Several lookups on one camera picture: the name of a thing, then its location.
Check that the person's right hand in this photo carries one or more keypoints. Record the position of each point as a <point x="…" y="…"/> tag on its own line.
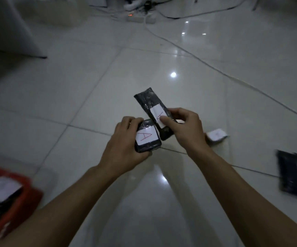
<point x="189" y="133"/>

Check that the person's left hand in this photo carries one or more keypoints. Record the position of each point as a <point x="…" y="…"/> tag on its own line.
<point x="120" y="154"/>

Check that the red plastic basket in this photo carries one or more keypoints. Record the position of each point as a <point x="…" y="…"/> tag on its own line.
<point x="22" y="203"/>

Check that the person's right forearm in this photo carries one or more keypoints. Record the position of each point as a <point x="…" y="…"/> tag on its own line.
<point x="241" y="203"/>

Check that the person's left forearm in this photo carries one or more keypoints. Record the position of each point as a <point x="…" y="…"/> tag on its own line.
<point x="60" y="210"/>

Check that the white power strip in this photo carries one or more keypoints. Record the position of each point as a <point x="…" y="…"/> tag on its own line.
<point x="140" y="17"/>

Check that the beige cardboard box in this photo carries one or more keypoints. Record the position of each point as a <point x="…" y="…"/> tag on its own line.
<point x="53" y="12"/>

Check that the white desk side panel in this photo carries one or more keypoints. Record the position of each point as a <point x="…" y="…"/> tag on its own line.
<point x="6" y="25"/>

